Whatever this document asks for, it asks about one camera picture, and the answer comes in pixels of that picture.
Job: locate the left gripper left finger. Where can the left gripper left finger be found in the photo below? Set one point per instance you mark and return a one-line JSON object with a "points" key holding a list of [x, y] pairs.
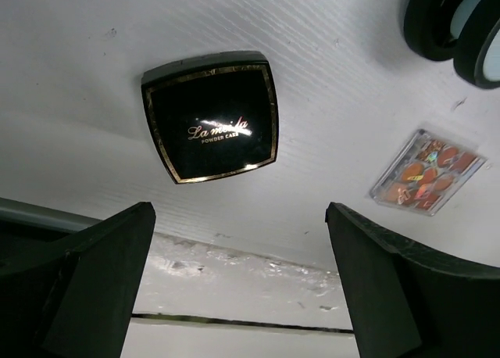
{"points": [[72, 294]]}

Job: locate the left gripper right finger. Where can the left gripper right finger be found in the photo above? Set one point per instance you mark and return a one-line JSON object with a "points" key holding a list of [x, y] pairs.
{"points": [[406, 299]]}

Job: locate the black square powder compact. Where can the black square powder compact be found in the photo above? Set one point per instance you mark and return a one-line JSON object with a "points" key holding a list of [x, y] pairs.
{"points": [[212, 116]]}

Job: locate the light blue hardshell suitcase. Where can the light blue hardshell suitcase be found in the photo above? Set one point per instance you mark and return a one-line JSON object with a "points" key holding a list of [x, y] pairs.
{"points": [[464, 31]]}

